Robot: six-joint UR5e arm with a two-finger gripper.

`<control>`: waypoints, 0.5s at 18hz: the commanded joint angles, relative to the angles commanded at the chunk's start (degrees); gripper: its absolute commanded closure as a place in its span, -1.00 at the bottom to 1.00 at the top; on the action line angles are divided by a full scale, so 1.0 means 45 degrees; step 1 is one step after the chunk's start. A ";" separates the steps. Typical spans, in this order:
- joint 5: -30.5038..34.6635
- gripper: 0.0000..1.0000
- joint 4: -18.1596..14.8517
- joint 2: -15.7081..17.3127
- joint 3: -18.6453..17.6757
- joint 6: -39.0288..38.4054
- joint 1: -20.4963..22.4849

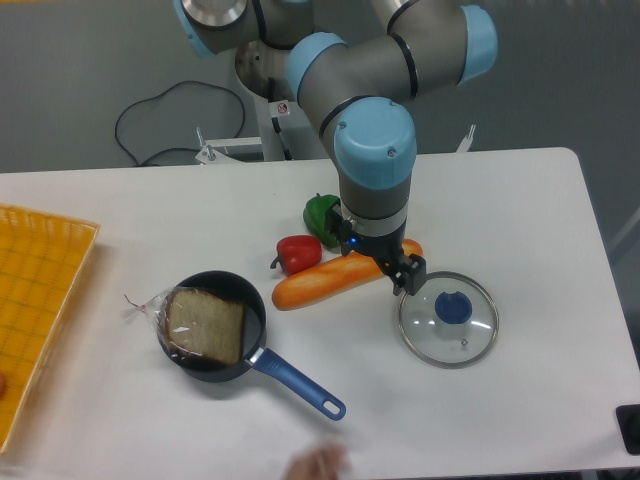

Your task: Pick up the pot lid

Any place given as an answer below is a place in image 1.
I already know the yellow woven basket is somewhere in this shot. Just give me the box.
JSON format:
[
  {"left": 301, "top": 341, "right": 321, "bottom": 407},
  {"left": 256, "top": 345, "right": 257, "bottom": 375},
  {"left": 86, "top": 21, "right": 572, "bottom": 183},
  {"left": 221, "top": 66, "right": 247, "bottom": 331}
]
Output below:
[{"left": 1, "top": 204, "right": 100, "bottom": 452}]

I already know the black cable on floor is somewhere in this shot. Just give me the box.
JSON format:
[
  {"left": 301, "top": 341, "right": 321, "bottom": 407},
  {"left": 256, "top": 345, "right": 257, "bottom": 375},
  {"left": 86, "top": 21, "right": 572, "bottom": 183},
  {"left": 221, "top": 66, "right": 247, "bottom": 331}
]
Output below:
[{"left": 114, "top": 80, "right": 247, "bottom": 167}]

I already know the blurred human hand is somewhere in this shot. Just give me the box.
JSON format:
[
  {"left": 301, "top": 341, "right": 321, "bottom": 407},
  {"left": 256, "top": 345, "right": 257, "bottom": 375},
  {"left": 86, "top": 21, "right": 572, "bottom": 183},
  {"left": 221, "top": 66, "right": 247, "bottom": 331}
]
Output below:
[{"left": 283, "top": 443, "right": 349, "bottom": 480}]

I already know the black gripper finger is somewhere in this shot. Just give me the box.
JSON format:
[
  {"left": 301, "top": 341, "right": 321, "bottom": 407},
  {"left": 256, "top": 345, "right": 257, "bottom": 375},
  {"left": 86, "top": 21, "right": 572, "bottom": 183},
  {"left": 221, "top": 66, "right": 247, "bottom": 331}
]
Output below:
[{"left": 391, "top": 254, "right": 426, "bottom": 296}]

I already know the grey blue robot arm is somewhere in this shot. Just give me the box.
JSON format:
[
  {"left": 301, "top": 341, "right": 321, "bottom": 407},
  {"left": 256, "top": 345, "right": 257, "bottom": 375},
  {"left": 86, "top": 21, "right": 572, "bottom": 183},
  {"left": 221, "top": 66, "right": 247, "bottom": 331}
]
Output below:
[{"left": 174, "top": 1, "right": 498, "bottom": 295}]

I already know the bagged sliced bread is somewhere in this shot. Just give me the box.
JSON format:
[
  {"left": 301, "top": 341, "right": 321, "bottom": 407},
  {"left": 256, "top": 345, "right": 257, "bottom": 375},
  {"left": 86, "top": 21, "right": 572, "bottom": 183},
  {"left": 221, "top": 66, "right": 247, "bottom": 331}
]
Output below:
[{"left": 129, "top": 287, "right": 246, "bottom": 370}]

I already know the baguette bread loaf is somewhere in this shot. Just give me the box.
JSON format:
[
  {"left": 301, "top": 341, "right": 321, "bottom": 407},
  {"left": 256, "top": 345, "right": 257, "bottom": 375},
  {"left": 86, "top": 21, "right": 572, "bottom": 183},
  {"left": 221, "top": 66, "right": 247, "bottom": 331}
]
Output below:
[{"left": 271, "top": 238, "right": 424, "bottom": 311}]

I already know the glass pot lid blue knob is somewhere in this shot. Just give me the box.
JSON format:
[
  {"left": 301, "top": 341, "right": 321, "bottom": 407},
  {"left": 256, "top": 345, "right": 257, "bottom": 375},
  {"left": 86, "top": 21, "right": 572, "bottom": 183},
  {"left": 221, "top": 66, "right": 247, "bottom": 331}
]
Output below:
[{"left": 397, "top": 271, "right": 500, "bottom": 369}]

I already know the black device at table edge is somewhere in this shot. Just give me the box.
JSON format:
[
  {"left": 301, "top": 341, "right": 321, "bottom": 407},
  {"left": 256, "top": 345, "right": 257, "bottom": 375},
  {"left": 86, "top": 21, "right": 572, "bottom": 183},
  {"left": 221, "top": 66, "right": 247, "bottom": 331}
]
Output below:
[{"left": 615, "top": 404, "right": 640, "bottom": 456}]

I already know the green bell pepper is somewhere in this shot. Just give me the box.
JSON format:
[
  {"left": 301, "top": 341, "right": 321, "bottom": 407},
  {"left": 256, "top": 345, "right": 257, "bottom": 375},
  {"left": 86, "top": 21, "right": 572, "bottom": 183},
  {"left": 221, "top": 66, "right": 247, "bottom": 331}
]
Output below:
[{"left": 303, "top": 193, "right": 339, "bottom": 249}]

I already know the dark pot blue handle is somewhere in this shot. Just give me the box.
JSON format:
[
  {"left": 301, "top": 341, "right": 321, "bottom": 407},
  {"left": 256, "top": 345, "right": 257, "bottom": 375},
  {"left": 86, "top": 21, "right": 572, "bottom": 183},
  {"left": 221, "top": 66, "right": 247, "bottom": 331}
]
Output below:
[{"left": 156, "top": 271, "right": 346, "bottom": 421}]

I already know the red bell pepper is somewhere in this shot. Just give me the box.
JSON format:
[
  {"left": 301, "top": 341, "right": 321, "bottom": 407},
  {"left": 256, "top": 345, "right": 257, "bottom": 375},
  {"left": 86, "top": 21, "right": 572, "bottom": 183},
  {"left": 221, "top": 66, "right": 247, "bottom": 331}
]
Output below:
[{"left": 270, "top": 235, "right": 322, "bottom": 276}]

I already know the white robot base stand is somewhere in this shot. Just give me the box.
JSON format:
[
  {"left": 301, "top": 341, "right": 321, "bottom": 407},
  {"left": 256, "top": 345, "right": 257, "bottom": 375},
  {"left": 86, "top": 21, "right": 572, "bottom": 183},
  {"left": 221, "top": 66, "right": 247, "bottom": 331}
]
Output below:
[{"left": 194, "top": 39, "right": 331, "bottom": 165}]

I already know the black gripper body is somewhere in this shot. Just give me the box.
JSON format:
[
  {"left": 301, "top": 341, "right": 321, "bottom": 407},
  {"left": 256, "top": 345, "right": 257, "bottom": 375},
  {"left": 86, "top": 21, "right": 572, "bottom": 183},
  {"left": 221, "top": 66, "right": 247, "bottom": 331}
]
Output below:
[{"left": 325, "top": 203, "right": 411, "bottom": 280}]

